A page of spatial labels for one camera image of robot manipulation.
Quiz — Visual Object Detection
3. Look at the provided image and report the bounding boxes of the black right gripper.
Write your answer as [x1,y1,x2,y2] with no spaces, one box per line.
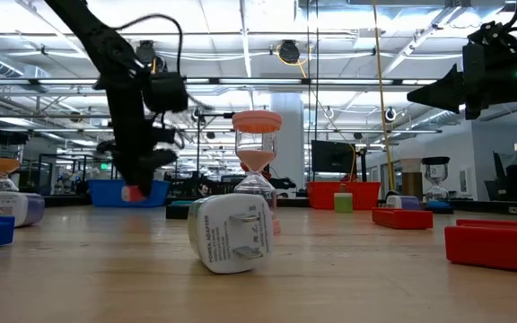
[407,31,506,120]

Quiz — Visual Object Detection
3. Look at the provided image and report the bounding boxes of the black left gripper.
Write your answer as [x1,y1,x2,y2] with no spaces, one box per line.
[97,84,179,195]

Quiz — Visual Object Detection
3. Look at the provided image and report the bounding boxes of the red white power adapter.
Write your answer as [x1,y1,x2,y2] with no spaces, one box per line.
[121,184,148,204]

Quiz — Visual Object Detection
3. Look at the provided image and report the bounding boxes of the black capped blue hourglass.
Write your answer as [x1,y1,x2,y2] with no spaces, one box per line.
[421,155,455,214]

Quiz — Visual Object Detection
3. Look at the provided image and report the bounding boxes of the purple white power adapter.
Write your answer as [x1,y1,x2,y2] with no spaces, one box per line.
[384,194,422,212]
[0,191,47,228]

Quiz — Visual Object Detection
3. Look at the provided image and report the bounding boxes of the pink hourglass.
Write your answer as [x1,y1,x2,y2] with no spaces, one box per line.
[232,110,283,235]

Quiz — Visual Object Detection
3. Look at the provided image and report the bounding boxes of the red framed LCD display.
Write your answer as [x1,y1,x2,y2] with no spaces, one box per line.
[372,207,434,231]
[444,218,517,275]

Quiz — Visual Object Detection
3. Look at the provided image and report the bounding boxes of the green white power adapter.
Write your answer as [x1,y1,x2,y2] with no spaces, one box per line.
[333,183,354,214]
[186,192,276,275]

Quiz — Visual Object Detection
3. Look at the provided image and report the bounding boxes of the blue plastic basket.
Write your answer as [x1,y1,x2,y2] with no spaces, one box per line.
[87,179,171,209]

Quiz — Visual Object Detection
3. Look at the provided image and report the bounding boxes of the black pole stand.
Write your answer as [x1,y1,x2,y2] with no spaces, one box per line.
[190,107,236,180]

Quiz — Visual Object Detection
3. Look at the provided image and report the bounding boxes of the white bulb brass lamp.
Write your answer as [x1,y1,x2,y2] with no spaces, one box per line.
[397,139,425,202]

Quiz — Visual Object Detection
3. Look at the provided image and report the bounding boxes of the long ceiling light strip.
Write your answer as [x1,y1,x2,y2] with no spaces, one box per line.
[0,76,442,87]
[33,128,443,135]

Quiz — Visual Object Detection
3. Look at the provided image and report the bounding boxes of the black monitor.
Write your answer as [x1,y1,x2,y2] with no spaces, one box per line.
[311,139,355,175]

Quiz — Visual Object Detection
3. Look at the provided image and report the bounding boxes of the black capped orange sand hourglass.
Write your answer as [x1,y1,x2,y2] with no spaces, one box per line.
[0,128,31,198]

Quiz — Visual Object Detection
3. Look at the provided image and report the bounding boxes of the white building column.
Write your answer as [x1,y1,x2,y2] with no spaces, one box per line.
[269,92,307,198]

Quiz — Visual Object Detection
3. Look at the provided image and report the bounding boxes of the red plastic basket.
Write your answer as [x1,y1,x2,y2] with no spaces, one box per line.
[306,180,381,211]

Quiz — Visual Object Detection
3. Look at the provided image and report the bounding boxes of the yellow cable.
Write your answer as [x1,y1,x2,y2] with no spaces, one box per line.
[372,0,397,192]

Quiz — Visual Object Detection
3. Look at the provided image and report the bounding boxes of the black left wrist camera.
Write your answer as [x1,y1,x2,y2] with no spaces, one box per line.
[143,71,189,114]

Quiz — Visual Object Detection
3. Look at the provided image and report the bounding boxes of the black cable with coil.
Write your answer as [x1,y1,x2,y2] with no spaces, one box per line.
[314,0,320,183]

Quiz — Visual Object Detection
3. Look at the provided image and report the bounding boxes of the black left camera cable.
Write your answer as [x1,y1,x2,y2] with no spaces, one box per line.
[113,13,184,76]

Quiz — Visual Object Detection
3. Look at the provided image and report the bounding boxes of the black hanging cable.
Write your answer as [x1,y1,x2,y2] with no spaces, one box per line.
[306,0,312,183]

